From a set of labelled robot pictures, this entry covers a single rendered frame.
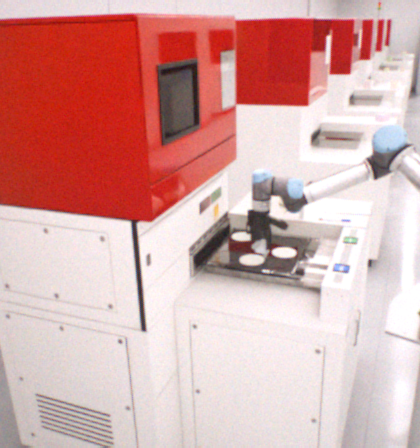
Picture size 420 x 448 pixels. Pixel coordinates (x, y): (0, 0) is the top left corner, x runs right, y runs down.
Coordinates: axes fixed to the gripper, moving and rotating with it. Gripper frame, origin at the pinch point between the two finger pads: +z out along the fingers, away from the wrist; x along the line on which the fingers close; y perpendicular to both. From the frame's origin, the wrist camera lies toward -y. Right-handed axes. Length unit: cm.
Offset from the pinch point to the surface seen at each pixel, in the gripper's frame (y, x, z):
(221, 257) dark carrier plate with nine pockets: 17.1, -5.9, 1.4
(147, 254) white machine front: 50, 24, -18
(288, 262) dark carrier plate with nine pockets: -7.1, 6.7, 1.4
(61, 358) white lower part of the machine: 84, 4, 30
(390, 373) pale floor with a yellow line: -80, -19, 91
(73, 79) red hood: 66, 17, -73
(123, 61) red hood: 52, 27, -78
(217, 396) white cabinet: 27, 21, 48
